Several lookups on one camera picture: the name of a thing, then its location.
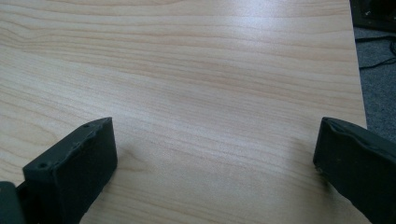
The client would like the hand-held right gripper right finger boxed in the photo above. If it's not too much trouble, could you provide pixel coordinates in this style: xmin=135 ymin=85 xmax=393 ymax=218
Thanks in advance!
xmin=312 ymin=117 xmax=396 ymax=224

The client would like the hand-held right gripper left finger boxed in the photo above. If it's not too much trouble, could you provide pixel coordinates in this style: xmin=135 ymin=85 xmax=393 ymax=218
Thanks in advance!
xmin=17 ymin=117 xmax=119 ymax=224

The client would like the black cable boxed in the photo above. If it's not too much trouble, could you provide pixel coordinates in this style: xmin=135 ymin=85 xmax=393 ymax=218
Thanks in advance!
xmin=355 ymin=35 xmax=396 ymax=71

